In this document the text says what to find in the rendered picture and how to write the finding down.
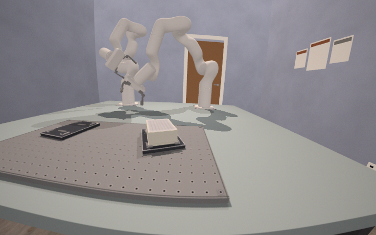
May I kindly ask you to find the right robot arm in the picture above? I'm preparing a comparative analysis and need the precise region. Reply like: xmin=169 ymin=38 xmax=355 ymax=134
xmin=99 ymin=18 xmax=147 ymax=106

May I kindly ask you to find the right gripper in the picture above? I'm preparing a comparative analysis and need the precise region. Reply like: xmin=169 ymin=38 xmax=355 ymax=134
xmin=105 ymin=48 xmax=137 ymax=79

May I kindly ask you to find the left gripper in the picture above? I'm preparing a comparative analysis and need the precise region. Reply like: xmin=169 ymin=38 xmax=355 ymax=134
xmin=120 ymin=75 xmax=145 ymax=105

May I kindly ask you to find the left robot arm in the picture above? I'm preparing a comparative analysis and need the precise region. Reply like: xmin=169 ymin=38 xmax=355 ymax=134
xmin=134 ymin=16 xmax=218 ymax=109

